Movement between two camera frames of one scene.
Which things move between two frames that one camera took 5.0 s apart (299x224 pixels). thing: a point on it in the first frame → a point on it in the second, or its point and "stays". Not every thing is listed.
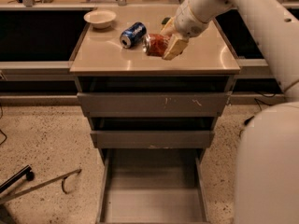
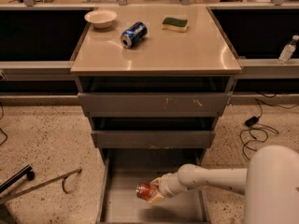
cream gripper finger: x=169 y=28 → x=156 y=182
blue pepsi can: x=133 y=35 stays
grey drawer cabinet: x=154 y=117 stays
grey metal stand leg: x=41 y=184 stays
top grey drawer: x=155 y=104 stays
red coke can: x=154 y=45 → x=145 y=191
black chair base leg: x=30 y=175 stays
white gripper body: x=188 y=22 → x=167 y=186
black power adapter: x=248 y=120 stays
